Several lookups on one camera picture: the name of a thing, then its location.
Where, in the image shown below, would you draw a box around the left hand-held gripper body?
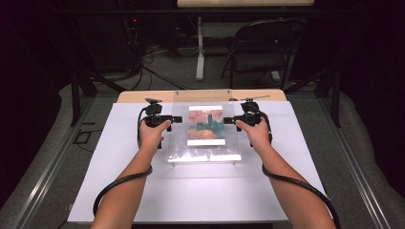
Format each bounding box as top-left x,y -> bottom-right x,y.
140,97 -> 175,129

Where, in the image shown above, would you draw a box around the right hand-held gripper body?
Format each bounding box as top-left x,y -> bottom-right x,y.
233,94 -> 271,126

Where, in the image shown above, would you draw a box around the painting print with white border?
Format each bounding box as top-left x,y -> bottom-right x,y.
186,105 -> 226,147

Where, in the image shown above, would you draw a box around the clear acrylic stand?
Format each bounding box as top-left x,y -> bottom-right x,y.
166,101 -> 243,168

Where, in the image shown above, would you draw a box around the person's left hand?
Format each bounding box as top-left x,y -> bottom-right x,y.
139,119 -> 173,157

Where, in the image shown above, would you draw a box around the person's right hand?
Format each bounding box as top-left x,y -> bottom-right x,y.
235,119 -> 272,157

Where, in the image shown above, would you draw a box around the wooden table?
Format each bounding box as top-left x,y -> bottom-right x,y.
116,88 -> 288,104

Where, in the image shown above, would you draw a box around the white board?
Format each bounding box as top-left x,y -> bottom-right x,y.
67,100 -> 328,223

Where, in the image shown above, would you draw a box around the black folding chair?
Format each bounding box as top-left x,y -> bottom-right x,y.
221,18 -> 308,91

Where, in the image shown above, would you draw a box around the black metal stand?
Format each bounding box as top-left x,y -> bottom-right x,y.
69,68 -> 127,128
284,65 -> 342,129

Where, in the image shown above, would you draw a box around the dark equipment cabinet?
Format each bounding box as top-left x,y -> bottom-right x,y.
75,13 -> 139,74

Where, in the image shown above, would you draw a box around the white table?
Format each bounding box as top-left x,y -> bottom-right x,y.
177,0 -> 315,82

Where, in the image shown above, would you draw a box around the black floor cables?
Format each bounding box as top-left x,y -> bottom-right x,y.
125,42 -> 194,92

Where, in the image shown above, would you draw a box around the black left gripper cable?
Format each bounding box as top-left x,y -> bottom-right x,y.
92,107 -> 154,218

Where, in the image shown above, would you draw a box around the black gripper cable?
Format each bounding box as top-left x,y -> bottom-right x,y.
259,109 -> 342,229
92,107 -> 154,218

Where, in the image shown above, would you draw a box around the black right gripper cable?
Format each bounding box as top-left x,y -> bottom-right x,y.
259,109 -> 342,229

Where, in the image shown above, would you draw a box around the aluminium rail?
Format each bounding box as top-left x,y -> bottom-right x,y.
11,94 -> 97,229
317,94 -> 394,229

